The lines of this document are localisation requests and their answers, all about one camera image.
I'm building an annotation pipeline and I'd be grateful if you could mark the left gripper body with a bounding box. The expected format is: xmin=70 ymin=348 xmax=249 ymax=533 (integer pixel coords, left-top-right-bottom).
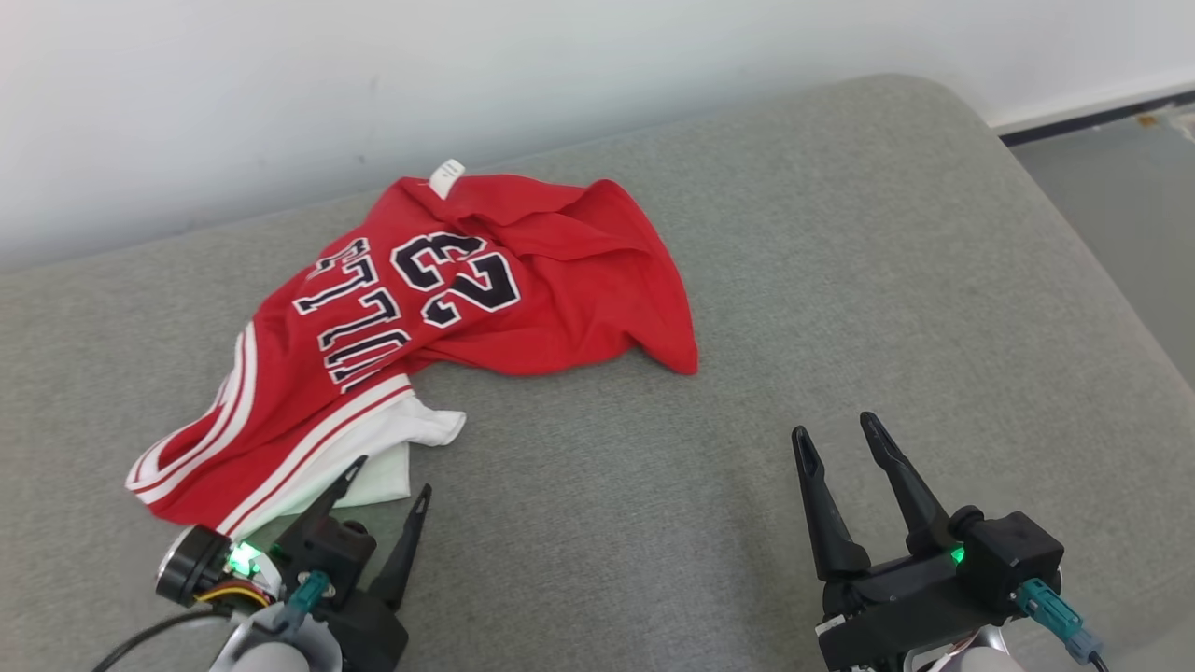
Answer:
xmin=271 ymin=537 xmax=409 ymax=672

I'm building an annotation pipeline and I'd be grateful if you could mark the black wall baseboard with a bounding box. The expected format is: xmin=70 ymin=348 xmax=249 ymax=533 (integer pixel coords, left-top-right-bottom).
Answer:
xmin=994 ymin=89 xmax=1195 ymax=146

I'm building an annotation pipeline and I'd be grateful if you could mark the red jersey number 23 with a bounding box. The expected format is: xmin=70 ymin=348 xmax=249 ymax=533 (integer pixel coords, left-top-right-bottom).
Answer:
xmin=126 ymin=159 xmax=699 ymax=540

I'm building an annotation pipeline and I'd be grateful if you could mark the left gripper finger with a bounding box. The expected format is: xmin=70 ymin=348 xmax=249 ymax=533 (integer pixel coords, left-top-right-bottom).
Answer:
xmin=275 ymin=455 xmax=367 ymax=558
xmin=371 ymin=483 xmax=432 ymax=609

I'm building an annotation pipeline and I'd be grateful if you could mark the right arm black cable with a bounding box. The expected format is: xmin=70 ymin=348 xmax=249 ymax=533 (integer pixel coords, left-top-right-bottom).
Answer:
xmin=1016 ymin=579 xmax=1109 ymax=672

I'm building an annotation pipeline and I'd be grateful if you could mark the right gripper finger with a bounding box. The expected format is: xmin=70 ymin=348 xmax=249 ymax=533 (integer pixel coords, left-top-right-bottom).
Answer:
xmin=860 ymin=412 xmax=953 ymax=558
xmin=792 ymin=427 xmax=871 ymax=581

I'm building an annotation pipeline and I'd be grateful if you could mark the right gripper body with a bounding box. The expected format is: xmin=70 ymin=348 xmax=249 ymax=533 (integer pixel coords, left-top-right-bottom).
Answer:
xmin=817 ymin=551 xmax=1019 ymax=672

